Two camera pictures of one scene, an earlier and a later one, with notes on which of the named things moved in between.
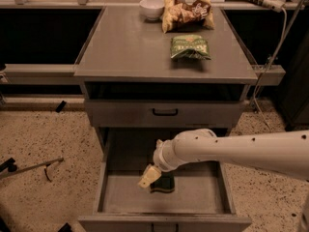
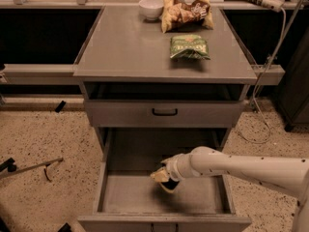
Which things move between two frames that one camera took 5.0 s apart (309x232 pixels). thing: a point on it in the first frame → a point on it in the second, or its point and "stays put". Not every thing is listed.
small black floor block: (60, 107) stays put
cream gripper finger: (144, 183) → (155, 177)
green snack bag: (188, 46) stays put
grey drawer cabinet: (143, 85) stays put
